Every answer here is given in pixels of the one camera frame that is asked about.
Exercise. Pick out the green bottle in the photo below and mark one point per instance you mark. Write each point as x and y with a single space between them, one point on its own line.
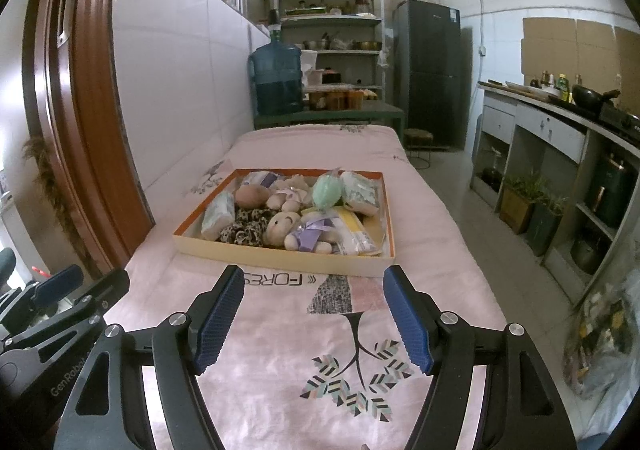
563 88

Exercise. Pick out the mint green soft ball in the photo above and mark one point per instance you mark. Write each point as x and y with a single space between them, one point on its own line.
327 192

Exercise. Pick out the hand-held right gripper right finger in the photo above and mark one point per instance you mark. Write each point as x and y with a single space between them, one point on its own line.
407 320

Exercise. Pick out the small beige teddy bear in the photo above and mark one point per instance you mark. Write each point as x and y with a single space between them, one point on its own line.
285 200

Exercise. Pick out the black wok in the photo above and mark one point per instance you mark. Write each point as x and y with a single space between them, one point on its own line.
587 97

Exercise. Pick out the clear plastic bag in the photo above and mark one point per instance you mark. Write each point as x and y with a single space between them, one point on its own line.
600 350

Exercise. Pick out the shallow orange-rimmed cardboard box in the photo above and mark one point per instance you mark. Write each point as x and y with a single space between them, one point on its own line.
280 262

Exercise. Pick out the white packet with blue print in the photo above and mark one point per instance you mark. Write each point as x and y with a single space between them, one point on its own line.
260 178

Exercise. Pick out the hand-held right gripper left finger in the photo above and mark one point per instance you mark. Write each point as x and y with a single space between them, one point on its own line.
220 315

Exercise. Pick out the green low table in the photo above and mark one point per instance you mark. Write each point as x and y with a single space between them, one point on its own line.
370 110

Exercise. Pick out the brown feather duster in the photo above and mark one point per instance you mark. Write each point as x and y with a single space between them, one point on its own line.
42 169

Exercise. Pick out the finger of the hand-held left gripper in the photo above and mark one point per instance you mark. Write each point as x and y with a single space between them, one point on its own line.
95 297
60 282

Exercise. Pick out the plain white tissue packet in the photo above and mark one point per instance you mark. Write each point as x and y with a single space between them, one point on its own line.
217 217

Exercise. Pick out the leopard print scrunchie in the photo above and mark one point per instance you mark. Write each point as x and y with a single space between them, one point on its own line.
245 230

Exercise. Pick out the black pot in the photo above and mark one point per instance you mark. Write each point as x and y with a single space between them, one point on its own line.
587 255

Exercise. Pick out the brown wooden door frame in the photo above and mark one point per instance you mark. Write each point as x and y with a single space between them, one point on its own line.
75 104

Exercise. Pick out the teddy bear with purple bow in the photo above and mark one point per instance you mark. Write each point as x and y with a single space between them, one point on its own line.
280 227

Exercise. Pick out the blue water jug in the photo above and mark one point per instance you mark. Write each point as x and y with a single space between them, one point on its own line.
275 74

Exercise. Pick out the cardboard sheets on wall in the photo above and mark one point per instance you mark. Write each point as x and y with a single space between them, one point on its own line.
550 49

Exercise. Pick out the dark green planter with plant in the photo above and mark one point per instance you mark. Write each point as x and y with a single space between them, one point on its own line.
545 230

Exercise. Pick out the yellow and white packet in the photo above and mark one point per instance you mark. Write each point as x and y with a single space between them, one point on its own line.
357 237

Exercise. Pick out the kitchen counter with drawers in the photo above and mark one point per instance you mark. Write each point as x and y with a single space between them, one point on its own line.
545 122

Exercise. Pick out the dark green canister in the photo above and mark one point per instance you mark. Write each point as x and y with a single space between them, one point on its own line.
607 190

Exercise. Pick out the gas stove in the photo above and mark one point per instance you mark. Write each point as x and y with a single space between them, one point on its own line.
620 117

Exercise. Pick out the brown plush toy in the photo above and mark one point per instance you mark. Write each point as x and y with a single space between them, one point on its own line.
250 196

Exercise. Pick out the dark refrigerator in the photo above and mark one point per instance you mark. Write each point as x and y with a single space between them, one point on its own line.
430 54

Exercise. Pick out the green and white tissue packet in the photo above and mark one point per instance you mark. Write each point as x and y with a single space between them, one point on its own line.
360 192

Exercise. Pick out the brown planter with plant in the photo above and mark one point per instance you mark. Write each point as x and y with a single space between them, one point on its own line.
517 207

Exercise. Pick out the small round stool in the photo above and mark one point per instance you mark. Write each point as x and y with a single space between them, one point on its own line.
417 133

